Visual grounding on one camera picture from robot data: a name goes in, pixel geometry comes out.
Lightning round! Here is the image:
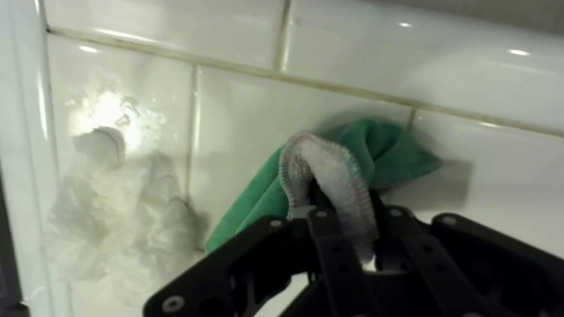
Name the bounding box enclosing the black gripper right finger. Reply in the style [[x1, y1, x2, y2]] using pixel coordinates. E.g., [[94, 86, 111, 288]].
[[376, 204, 564, 317]]

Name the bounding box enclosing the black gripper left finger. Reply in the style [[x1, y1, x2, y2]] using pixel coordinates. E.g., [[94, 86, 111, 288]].
[[143, 200, 378, 317]]

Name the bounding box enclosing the green towel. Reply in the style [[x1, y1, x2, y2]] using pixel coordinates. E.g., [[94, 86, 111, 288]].
[[203, 116, 446, 260]]

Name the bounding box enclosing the white gas stove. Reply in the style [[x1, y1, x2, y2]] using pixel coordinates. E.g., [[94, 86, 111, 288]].
[[0, 0, 58, 317]]

